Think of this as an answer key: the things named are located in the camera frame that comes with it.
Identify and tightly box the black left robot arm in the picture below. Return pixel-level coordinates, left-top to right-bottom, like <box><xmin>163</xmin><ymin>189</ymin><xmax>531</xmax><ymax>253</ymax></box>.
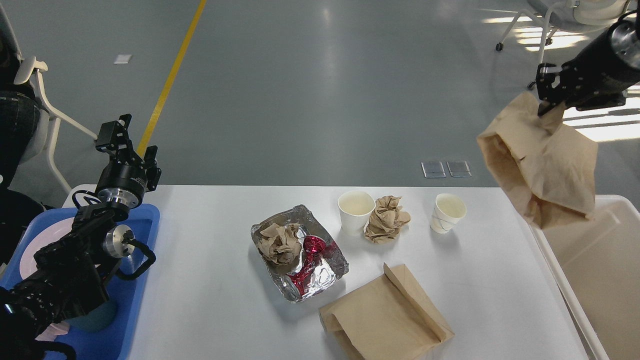
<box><xmin>1</xmin><ymin>113</ymin><xmax>162</xmax><ymax>360</ymax></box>

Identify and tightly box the white paper cup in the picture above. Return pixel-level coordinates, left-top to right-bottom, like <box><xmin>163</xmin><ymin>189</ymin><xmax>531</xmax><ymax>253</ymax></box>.
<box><xmin>337</xmin><ymin>190</ymin><xmax>376</xmax><ymax>236</ymax></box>
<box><xmin>430</xmin><ymin>193</ymin><xmax>467</xmax><ymax>234</ymax></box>

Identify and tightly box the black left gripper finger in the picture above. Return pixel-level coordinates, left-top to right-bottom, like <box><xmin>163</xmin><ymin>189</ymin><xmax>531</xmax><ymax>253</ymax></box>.
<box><xmin>94</xmin><ymin>113</ymin><xmax>141</xmax><ymax>168</ymax></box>
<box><xmin>142</xmin><ymin>145</ymin><xmax>162</xmax><ymax>192</ymax></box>

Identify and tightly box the white chair right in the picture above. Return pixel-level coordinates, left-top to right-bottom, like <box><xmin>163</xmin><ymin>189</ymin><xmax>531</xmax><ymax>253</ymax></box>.
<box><xmin>494</xmin><ymin>0</ymin><xmax>631</xmax><ymax>63</ymax></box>

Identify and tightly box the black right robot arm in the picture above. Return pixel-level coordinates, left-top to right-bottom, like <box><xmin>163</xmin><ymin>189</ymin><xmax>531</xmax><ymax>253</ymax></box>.
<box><xmin>535</xmin><ymin>12</ymin><xmax>640</xmax><ymax>117</ymax></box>

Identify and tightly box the pink mug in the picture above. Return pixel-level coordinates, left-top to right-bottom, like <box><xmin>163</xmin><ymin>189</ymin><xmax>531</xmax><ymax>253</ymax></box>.
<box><xmin>35</xmin><ymin>321</ymin><xmax>71</xmax><ymax>342</ymax></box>

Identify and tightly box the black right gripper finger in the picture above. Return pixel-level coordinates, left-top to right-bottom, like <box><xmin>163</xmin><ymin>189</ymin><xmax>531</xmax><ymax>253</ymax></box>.
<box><xmin>574</xmin><ymin>91</ymin><xmax>627</xmax><ymax>112</ymax></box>
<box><xmin>535</xmin><ymin>63</ymin><xmax>570</xmax><ymax>117</ymax></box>

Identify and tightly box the white plastic bin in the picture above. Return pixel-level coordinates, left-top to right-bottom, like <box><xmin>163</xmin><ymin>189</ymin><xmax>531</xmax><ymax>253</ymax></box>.
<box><xmin>531</xmin><ymin>194</ymin><xmax>640</xmax><ymax>360</ymax></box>

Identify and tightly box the clear floor plate right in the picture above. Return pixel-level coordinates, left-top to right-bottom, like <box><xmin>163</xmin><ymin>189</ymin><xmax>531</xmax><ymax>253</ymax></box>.
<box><xmin>446</xmin><ymin>160</ymin><xmax>473</xmax><ymax>178</ymax></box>

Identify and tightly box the crumpled brown paper in tray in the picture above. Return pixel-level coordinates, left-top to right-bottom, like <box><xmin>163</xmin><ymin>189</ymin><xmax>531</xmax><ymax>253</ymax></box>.
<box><xmin>257</xmin><ymin>223</ymin><xmax>302</xmax><ymax>266</ymax></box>

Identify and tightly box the brown paper bag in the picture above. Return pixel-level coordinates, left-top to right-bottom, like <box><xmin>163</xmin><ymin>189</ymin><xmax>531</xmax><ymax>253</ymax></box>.
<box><xmin>319</xmin><ymin>264</ymin><xmax>455</xmax><ymax>360</ymax></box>
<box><xmin>477</xmin><ymin>91</ymin><xmax>598</xmax><ymax>230</ymax></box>

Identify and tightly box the person in dark clothes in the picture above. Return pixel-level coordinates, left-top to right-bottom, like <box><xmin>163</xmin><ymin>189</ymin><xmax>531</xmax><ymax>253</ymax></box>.
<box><xmin>0</xmin><ymin>19</ymin><xmax>48</xmax><ymax>264</ymax></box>

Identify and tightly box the crumpled brown paper ball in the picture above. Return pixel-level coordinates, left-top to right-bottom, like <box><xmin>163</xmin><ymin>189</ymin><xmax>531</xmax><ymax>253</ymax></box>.
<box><xmin>364</xmin><ymin>194</ymin><xmax>411</xmax><ymax>244</ymax></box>

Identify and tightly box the pink plate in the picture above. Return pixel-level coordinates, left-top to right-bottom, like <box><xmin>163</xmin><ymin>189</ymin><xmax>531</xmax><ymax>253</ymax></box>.
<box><xmin>19</xmin><ymin>218</ymin><xmax>73</xmax><ymax>280</ymax></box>

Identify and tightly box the aluminium foil tray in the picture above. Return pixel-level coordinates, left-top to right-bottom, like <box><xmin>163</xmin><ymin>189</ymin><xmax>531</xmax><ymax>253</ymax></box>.
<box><xmin>250</xmin><ymin>204</ymin><xmax>349</xmax><ymax>303</ymax></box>

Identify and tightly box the clear floor plate left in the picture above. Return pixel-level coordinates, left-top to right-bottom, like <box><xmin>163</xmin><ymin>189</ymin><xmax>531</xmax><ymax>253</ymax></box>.
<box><xmin>421</xmin><ymin>161</ymin><xmax>447</xmax><ymax>179</ymax></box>

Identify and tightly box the brown paper bag front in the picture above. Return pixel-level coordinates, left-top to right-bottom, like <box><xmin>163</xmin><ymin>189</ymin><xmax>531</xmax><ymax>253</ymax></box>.
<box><xmin>319</xmin><ymin>264</ymin><xmax>455</xmax><ymax>360</ymax></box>

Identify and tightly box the clear floor plate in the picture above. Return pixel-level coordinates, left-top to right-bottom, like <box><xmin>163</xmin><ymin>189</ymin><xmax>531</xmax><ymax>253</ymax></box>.
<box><xmin>446</xmin><ymin>160</ymin><xmax>473</xmax><ymax>178</ymax></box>
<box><xmin>421</xmin><ymin>161</ymin><xmax>447</xmax><ymax>179</ymax></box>

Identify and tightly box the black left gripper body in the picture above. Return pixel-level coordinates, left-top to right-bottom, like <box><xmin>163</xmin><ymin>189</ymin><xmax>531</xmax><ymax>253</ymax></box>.
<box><xmin>95</xmin><ymin>162</ymin><xmax>147</xmax><ymax>209</ymax></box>

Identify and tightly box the dark green mug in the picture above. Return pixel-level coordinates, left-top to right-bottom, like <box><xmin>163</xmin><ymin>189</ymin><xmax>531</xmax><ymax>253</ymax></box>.
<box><xmin>66</xmin><ymin>300</ymin><xmax>118</xmax><ymax>333</ymax></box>

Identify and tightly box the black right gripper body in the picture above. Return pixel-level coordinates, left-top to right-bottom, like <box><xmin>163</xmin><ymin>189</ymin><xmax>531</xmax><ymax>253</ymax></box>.
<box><xmin>562</xmin><ymin>22</ymin><xmax>639</xmax><ymax>101</ymax></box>

